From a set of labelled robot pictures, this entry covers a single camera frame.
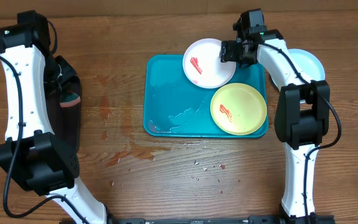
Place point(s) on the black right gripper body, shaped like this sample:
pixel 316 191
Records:
pixel 235 53

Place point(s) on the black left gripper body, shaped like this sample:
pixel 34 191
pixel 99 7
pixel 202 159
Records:
pixel 58 74

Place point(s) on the light blue plate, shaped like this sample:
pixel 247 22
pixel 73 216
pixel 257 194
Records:
pixel 307 63

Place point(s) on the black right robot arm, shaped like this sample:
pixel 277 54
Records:
pixel 301 118

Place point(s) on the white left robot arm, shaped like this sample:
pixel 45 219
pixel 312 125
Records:
pixel 43 129

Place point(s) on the black rectangular tray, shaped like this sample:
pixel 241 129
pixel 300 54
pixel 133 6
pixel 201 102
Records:
pixel 65 122

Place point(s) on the teal plastic tray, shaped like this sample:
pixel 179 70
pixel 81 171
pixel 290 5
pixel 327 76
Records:
pixel 174 106

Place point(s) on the white plate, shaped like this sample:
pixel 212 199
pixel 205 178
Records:
pixel 202 64

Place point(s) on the yellow green plate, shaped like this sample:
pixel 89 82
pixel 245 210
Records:
pixel 238 109

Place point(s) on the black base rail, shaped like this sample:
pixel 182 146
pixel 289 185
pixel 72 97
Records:
pixel 253 219

